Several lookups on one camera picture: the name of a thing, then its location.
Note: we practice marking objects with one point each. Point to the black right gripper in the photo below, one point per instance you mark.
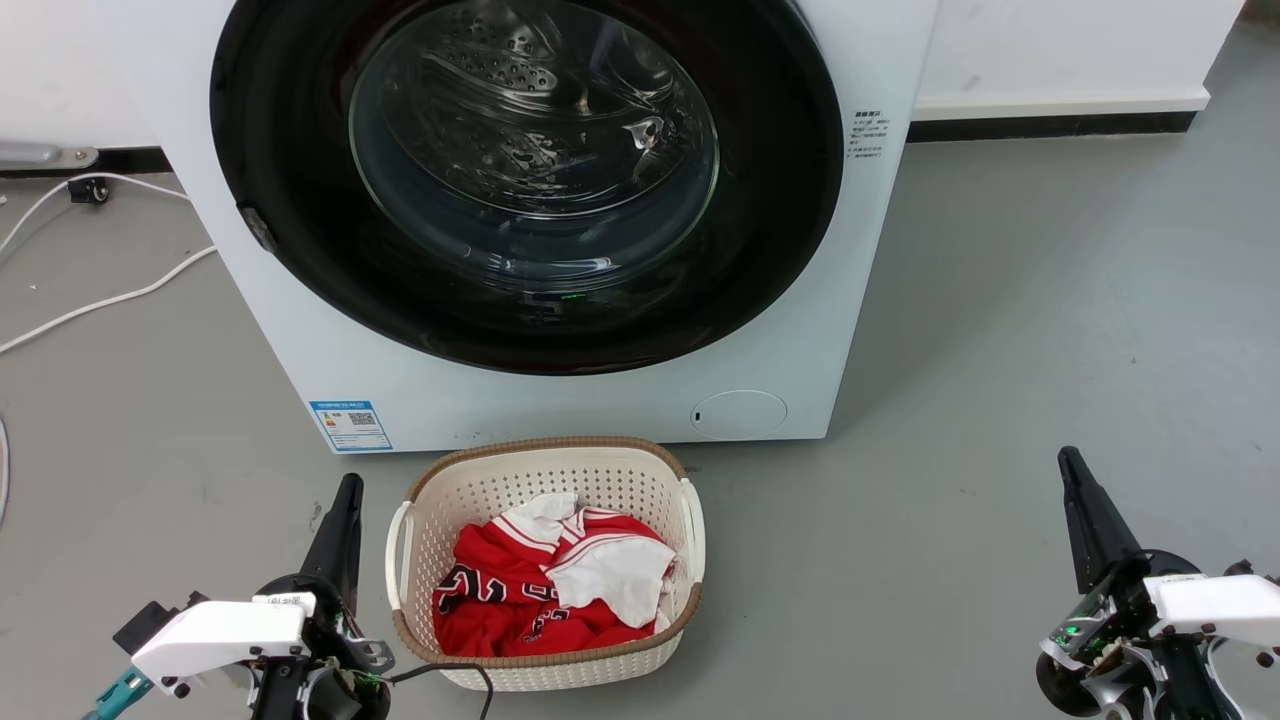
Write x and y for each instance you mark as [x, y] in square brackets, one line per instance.
[1120, 610]

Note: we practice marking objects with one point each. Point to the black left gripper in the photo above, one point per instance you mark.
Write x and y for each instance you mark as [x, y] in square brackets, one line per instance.
[330, 625]

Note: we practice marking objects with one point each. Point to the black round glass washer door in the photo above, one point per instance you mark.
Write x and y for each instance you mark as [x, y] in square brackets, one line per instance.
[280, 150]

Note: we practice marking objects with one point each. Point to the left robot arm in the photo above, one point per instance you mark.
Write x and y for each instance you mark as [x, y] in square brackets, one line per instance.
[290, 700]

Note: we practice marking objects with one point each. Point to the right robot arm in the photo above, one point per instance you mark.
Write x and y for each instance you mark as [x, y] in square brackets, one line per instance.
[1180, 690]

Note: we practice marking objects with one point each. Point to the white front-load washing machine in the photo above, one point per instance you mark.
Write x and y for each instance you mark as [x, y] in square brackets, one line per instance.
[600, 410]

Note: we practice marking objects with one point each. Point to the metal door hinge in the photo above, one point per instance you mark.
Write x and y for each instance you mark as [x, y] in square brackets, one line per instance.
[258, 228]

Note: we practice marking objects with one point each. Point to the blue energy label sticker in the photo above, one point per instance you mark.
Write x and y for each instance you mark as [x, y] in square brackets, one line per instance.
[350, 426]

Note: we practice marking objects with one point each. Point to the cream perforated laundry basket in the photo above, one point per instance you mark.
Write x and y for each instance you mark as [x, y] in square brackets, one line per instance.
[470, 490]

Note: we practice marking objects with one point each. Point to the red and white jersey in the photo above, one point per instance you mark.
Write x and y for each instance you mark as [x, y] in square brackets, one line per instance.
[500, 590]

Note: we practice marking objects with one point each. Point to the round white filter cover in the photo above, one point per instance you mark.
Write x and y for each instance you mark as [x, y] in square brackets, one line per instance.
[738, 415]

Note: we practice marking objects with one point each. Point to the small printed text sticker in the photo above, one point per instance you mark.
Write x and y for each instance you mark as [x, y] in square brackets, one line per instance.
[866, 135]

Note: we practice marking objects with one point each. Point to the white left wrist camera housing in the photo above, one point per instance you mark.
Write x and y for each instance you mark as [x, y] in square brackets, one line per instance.
[220, 635]

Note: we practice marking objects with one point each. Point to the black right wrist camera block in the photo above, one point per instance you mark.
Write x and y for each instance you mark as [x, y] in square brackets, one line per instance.
[1245, 570]

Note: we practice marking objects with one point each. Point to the black wrist camera block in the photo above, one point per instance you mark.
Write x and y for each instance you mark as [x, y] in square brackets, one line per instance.
[150, 622]
[1245, 570]

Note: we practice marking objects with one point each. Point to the black left wrist camera block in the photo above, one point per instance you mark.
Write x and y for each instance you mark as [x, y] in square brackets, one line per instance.
[150, 622]

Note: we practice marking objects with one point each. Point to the grey metal floor bracket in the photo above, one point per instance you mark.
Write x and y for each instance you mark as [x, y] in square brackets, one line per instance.
[40, 155]

